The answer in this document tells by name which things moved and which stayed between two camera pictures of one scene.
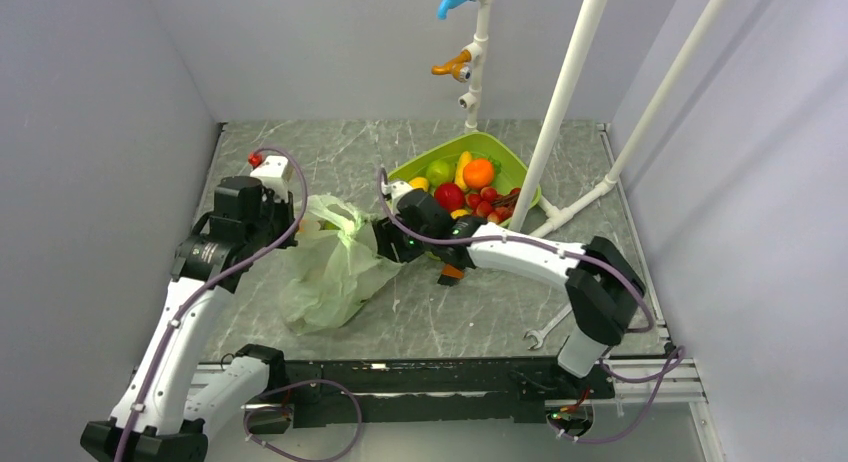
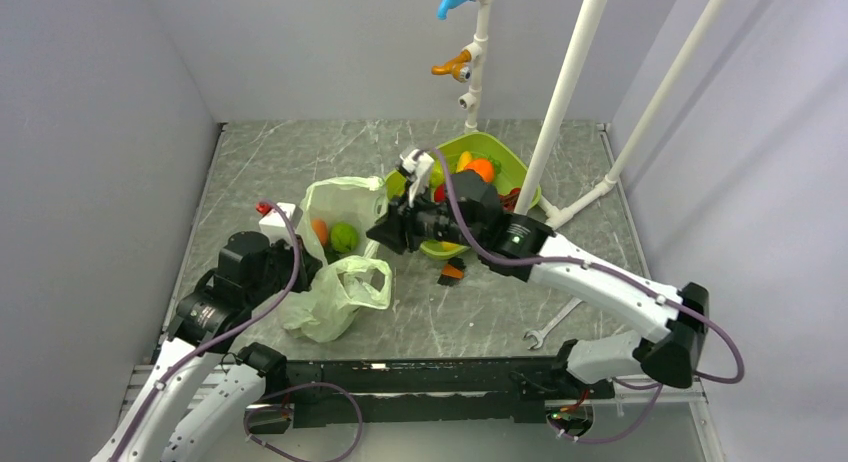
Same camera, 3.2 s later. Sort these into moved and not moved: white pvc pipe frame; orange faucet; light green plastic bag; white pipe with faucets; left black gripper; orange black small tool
Moved: light green plastic bag; left black gripper
Not moved: orange faucet; orange black small tool; white pipe with faucets; white pvc pipe frame
